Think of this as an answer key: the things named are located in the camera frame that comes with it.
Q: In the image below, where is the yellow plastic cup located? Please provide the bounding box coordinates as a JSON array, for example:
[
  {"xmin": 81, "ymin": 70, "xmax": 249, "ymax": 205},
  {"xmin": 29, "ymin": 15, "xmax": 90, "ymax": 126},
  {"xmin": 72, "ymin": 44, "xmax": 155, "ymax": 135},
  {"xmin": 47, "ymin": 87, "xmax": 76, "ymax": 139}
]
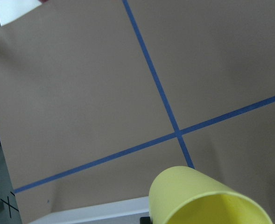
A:
[{"xmin": 148, "ymin": 166, "xmax": 272, "ymax": 224}]

